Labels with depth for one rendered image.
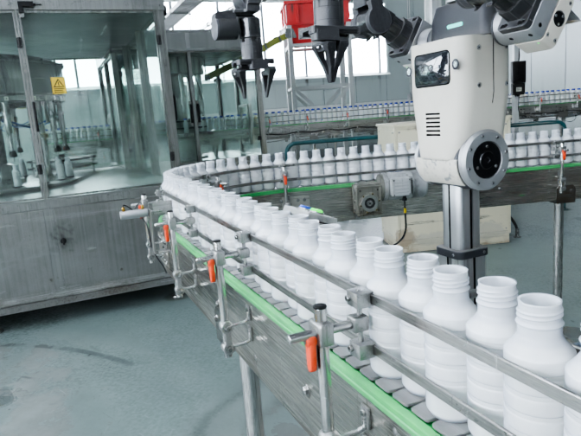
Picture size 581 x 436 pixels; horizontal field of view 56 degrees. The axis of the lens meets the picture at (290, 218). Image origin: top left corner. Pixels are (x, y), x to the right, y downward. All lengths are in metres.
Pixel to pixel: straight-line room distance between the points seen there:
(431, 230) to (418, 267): 4.59
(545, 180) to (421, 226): 2.37
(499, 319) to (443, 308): 0.07
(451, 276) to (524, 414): 0.15
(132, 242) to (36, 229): 0.65
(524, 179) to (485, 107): 1.46
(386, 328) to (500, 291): 0.19
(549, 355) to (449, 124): 1.02
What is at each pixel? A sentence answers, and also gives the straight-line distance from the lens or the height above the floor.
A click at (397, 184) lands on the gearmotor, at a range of 2.51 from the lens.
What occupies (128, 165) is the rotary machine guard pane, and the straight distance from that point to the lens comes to 4.14.
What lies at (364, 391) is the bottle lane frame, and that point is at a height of 0.99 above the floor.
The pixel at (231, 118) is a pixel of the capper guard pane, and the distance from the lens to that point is 6.30.
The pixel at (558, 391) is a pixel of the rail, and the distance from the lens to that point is 0.50.
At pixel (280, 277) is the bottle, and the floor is 1.05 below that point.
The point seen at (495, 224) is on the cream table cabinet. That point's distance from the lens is 5.48.
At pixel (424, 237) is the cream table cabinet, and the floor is 0.13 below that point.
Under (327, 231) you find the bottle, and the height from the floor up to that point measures 1.16.
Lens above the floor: 1.34
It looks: 11 degrees down
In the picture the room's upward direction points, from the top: 4 degrees counter-clockwise
